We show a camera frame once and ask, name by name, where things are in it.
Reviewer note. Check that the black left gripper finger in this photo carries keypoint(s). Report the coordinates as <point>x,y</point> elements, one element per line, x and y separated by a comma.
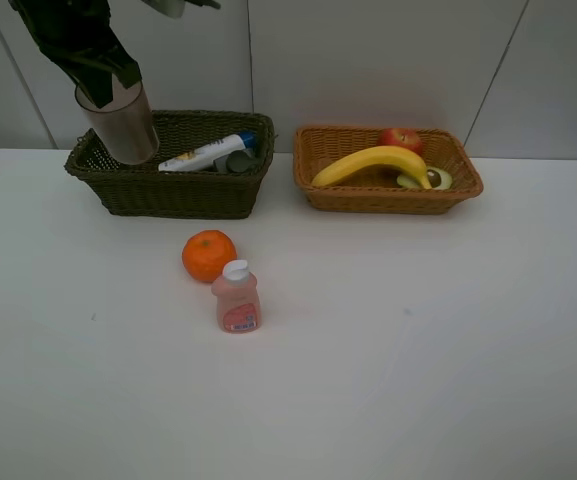
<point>128,74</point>
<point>93,87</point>

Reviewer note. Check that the orange mandarin fruit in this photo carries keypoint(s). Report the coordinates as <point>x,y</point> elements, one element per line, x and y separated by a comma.
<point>206,253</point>

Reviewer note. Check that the orange wicker basket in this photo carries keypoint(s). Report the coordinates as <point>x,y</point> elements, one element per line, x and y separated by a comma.
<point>374,189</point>

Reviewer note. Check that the yellow banana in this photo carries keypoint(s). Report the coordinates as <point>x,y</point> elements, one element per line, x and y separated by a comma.
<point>395,157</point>

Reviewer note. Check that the red apple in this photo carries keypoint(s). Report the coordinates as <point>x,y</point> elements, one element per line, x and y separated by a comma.
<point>401,137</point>

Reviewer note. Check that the pink soap bottle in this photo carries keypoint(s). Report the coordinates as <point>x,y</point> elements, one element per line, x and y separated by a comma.
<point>238,303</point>

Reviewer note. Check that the halved avocado with pit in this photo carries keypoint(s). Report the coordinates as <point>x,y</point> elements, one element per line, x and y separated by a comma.
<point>439,179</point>

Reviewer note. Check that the dark brown wicker basket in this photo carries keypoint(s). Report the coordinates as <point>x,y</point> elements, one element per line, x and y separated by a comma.
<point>143,190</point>

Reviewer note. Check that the dark green left robot arm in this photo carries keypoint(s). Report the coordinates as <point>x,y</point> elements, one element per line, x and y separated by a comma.
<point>35,13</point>

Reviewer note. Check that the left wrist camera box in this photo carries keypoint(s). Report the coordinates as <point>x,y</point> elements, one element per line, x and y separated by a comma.
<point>175,8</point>

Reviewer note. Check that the translucent pink plastic cup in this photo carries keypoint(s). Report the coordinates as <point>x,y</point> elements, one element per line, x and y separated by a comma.
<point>125,125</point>

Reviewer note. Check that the white bottle with blue cap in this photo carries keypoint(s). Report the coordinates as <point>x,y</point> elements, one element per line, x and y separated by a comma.
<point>204,157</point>

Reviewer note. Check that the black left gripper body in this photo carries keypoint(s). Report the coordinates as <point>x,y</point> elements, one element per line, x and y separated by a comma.
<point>82,44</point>

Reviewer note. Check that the dark green rectangular bottle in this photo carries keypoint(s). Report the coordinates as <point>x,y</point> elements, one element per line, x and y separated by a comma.
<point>237,162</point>

